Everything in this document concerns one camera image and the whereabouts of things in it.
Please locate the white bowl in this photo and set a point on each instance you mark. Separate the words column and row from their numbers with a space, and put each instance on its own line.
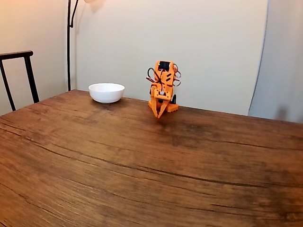
column 106, row 93

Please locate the black table clamp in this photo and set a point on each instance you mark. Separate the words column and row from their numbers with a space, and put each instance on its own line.
column 174, row 99

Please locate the white backdrop board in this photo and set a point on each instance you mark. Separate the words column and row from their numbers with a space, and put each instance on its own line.
column 213, row 59

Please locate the black floor lamp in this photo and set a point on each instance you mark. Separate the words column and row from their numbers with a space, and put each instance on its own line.
column 68, row 59

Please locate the black chair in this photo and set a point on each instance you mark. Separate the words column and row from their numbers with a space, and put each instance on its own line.
column 29, row 71

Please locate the small gripper camera module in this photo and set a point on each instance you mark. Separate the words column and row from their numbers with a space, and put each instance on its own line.
column 162, row 92

